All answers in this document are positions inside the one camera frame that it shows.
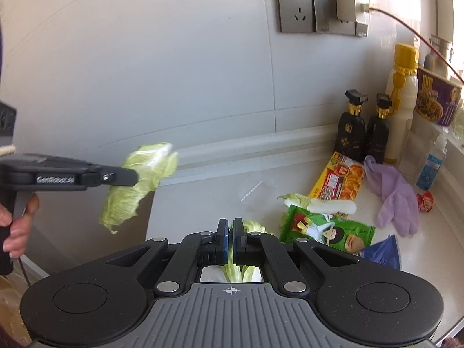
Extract green chips packet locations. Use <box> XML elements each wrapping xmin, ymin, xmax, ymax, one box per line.
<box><xmin>279</xmin><ymin>206</ymin><xmax>376</xmax><ymax>255</ymax></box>

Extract green cabbage leaves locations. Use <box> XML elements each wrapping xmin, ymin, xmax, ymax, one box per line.
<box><xmin>100</xmin><ymin>142</ymin><xmax>178</xmax><ymax>234</ymax></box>

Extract dark blue noodle bag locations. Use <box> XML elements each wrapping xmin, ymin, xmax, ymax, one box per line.
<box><xmin>359</xmin><ymin>235</ymin><xmax>401</xmax><ymax>270</ymax></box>

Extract clear plastic film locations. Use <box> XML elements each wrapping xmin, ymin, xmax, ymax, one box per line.
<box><xmin>237</xmin><ymin>172</ymin><xmax>276</xmax><ymax>206</ymax></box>

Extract person left hand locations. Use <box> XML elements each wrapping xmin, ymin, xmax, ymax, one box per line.
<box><xmin>1</xmin><ymin>195</ymin><xmax>39</xmax><ymax>258</ymax></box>

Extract white cabbage stalk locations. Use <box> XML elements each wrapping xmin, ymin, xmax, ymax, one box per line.
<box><xmin>279</xmin><ymin>193</ymin><xmax>357</xmax><ymax>215</ymax></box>

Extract yellow seasoning box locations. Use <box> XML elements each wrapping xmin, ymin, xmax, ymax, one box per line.
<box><xmin>308</xmin><ymin>152</ymin><xmax>365</xmax><ymax>201</ymax></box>

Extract dark sauce bottle left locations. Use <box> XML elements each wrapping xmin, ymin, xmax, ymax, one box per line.
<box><xmin>333</xmin><ymin>89</ymin><xmax>368</xmax><ymax>163</ymax></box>

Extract dark sauce bottle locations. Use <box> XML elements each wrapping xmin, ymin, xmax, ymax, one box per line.
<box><xmin>365</xmin><ymin>93</ymin><xmax>392</xmax><ymax>164</ymax></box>
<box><xmin>333</xmin><ymin>89</ymin><xmax>368</xmax><ymax>163</ymax></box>

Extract purple rubber glove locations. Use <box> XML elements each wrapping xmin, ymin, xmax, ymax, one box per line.
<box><xmin>364</xmin><ymin>155</ymin><xmax>419</xmax><ymax>236</ymax></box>

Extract dark sauce bottle right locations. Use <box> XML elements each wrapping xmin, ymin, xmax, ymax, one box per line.
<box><xmin>365</xmin><ymin>93</ymin><xmax>392</xmax><ymax>164</ymax></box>

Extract small red wrapper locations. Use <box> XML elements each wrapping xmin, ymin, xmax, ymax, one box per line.
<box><xmin>417</xmin><ymin>191</ymin><xmax>434</xmax><ymax>213</ymax></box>

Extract clear sanitizer spray bottle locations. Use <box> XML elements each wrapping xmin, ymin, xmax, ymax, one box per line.
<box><xmin>415</xmin><ymin>127</ymin><xmax>448</xmax><ymax>191</ymax></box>

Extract white bottle yellow cap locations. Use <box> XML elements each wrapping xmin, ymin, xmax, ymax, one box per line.
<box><xmin>384</xmin><ymin>43</ymin><xmax>419</xmax><ymax>164</ymax></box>

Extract purple food box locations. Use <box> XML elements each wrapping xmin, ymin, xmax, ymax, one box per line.
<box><xmin>415</xmin><ymin>68</ymin><xmax>463</xmax><ymax>127</ymax></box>

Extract white charger plug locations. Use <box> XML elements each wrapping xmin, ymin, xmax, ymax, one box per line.
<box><xmin>336</xmin><ymin>0</ymin><xmax>370</xmax><ymax>23</ymax></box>

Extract steel thermos bottle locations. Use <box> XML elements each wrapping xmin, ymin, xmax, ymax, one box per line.
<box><xmin>424</xmin><ymin>35</ymin><xmax>453</xmax><ymax>79</ymax></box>

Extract red cable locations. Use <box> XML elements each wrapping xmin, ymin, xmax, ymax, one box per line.
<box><xmin>362</xmin><ymin>2</ymin><xmax>464</xmax><ymax>84</ymax></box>

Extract grey wall socket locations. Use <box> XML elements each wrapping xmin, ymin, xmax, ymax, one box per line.
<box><xmin>313</xmin><ymin>0</ymin><xmax>370</xmax><ymax>38</ymax></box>
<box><xmin>278</xmin><ymin>0</ymin><xmax>315</xmax><ymax>34</ymax></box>

